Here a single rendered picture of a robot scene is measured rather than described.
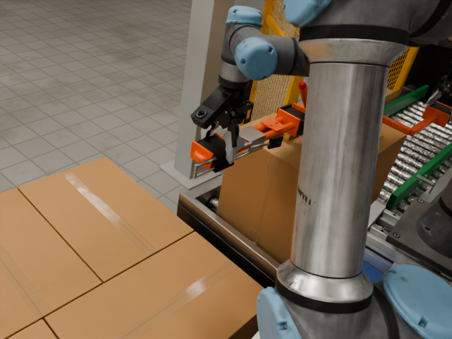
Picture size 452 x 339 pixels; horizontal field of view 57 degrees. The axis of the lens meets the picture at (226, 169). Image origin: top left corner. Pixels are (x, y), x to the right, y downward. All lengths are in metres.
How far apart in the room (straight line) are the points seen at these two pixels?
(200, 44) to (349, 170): 1.96
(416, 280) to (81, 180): 1.46
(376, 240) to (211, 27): 1.53
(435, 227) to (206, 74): 1.65
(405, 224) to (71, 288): 0.98
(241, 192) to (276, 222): 0.17
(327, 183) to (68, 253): 1.18
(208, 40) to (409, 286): 1.91
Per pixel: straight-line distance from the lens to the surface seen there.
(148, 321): 1.35
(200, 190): 1.73
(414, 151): 2.64
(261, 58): 0.81
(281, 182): 1.39
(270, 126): 1.21
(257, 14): 0.92
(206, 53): 2.35
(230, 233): 1.54
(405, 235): 1.08
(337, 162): 0.46
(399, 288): 0.58
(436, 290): 0.62
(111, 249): 1.53
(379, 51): 0.46
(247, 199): 1.52
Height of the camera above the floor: 1.65
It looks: 34 degrees down
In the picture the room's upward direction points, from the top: 11 degrees clockwise
